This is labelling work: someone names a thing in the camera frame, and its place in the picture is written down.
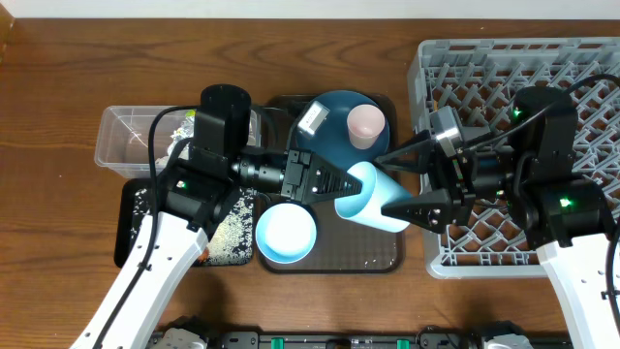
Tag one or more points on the light blue bowl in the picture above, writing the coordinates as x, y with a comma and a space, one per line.
286, 233

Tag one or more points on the light blue cup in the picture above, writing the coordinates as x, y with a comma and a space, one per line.
378, 189

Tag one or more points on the brown serving tray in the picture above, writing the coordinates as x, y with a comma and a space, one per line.
341, 246

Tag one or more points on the clear plastic bin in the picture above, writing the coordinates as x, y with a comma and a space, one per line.
122, 144

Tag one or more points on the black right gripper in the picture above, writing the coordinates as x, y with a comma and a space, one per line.
456, 198

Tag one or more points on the yellow snack wrapper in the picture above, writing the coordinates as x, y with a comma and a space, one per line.
184, 131

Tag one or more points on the dark blue plate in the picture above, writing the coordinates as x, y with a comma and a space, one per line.
331, 141

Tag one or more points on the pink cup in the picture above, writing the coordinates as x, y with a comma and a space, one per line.
365, 123

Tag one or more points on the grey dishwasher rack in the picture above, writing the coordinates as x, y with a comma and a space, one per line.
479, 78

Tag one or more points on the black tray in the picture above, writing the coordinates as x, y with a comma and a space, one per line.
232, 232

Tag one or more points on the pile of white rice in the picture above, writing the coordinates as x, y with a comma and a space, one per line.
232, 232

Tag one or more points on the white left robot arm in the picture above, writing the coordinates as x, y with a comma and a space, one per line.
191, 196

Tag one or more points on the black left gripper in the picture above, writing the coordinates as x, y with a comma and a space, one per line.
296, 187

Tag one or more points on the orange carrot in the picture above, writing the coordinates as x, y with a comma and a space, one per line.
204, 256

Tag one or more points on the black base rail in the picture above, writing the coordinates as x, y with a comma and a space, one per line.
193, 333

